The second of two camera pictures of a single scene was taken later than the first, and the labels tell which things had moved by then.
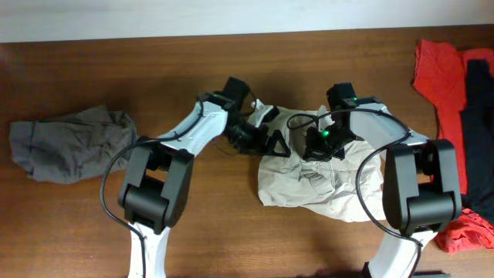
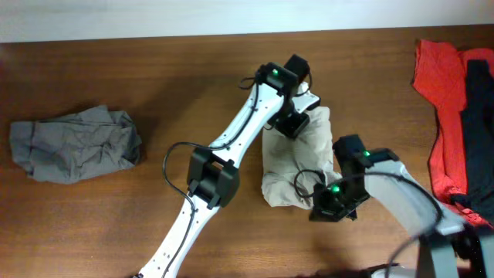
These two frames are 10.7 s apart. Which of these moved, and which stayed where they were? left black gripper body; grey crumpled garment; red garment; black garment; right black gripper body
Moved: right black gripper body; left black gripper body
Stayed: red garment; grey crumpled garment; black garment
